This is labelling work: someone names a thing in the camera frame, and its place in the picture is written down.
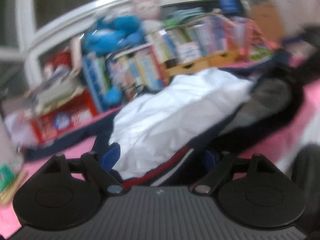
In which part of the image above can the row of upright books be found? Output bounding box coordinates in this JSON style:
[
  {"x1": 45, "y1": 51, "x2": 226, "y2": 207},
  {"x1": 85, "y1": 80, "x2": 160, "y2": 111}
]
[{"x1": 82, "y1": 13, "x2": 274, "y2": 112}]

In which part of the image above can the blue plush toy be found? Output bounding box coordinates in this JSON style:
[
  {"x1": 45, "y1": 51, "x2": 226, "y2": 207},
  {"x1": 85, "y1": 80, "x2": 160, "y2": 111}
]
[{"x1": 81, "y1": 14, "x2": 145, "y2": 56}]

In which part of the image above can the white navy zip jacket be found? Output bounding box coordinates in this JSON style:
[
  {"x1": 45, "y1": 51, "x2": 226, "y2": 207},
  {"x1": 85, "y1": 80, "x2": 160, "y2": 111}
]
[{"x1": 24, "y1": 50, "x2": 303, "y2": 187}]

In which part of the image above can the clear plastic bottle green label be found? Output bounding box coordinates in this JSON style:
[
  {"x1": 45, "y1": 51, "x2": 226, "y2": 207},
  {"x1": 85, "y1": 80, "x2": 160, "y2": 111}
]
[{"x1": 0, "y1": 119, "x2": 24, "y2": 192}]

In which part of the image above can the pink bunny print blanket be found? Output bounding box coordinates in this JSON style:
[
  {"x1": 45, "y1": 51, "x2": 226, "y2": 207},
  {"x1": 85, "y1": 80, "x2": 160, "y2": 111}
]
[{"x1": 0, "y1": 57, "x2": 320, "y2": 239}]

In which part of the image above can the stack of papers and booklets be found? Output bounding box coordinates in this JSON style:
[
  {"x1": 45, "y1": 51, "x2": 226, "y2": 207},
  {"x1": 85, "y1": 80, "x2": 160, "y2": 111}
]
[{"x1": 26, "y1": 65, "x2": 85, "y2": 117}]

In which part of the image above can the red plastic crate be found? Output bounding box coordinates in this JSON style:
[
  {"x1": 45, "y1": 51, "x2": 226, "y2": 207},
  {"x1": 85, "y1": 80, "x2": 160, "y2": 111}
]
[{"x1": 29, "y1": 90, "x2": 98, "y2": 144}]

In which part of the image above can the wooden drawer organizer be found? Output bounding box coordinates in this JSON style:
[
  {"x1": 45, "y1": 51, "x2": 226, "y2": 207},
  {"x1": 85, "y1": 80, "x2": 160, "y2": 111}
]
[{"x1": 165, "y1": 50, "x2": 240, "y2": 77}]

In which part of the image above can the blue plush ball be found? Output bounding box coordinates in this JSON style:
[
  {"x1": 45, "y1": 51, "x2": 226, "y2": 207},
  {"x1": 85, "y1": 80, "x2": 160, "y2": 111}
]
[{"x1": 105, "y1": 87, "x2": 123, "y2": 106}]

